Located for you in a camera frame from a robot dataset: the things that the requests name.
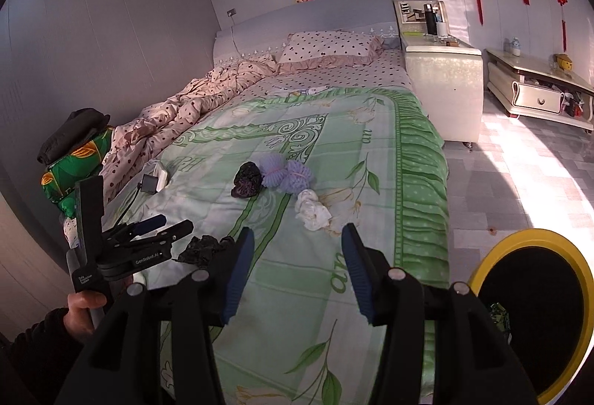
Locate white coffee table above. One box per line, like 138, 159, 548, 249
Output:
484, 47, 594, 132

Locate purple sock bundle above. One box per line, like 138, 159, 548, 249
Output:
278, 160, 316, 193

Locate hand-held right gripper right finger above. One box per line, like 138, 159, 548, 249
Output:
341, 223, 541, 405

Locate green floral blanket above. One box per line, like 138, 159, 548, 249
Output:
134, 87, 451, 405

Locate white nightstand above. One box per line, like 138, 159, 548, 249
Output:
394, 0, 484, 150

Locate pink dotted bed sheet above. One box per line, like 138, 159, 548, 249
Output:
241, 48, 415, 101

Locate black bin liner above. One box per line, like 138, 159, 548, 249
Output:
478, 244, 594, 396

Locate white sock bundle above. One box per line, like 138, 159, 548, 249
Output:
296, 189, 332, 231

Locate green folded quilt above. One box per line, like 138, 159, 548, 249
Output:
41, 126, 116, 217

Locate white power strip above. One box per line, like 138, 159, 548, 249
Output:
144, 160, 170, 192

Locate yellow trash bin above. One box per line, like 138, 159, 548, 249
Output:
466, 229, 594, 405

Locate green snack packet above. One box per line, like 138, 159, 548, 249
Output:
487, 300, 511, 343

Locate dark folded clothes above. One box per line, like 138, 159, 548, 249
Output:
37, 108, 111, 165

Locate black bag with purple pattern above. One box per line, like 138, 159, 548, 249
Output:
232, 162, 264, 200

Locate pink dotted pillow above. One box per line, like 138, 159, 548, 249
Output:
277, 31, 384, 72

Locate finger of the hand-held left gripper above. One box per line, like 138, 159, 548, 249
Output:
104, 220, 195, 280
104, 214, 167, 243

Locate black cable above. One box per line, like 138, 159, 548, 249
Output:
104, 184, 146, 229

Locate person's left hand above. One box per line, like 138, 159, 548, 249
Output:
67, 292, 108, 343

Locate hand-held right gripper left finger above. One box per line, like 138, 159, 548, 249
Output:
76, 226, 256, 405

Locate person's left forearm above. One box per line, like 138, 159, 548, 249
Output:
0, 307, 94, 405

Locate pink dotted duvet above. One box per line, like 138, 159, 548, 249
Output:
99, 54, 281, 204

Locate purple foam fruit net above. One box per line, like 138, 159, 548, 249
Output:
259, 154, 291, 189

